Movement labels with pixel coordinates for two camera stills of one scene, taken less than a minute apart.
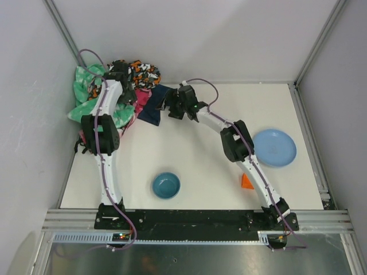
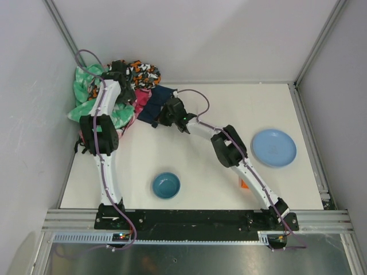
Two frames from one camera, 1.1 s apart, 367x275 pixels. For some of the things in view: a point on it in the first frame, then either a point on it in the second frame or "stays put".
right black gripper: [169, 102] -> [164, 115]
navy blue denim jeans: [151, 113] stays put
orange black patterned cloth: [141, 75] stays put
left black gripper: [129, 95] stays put
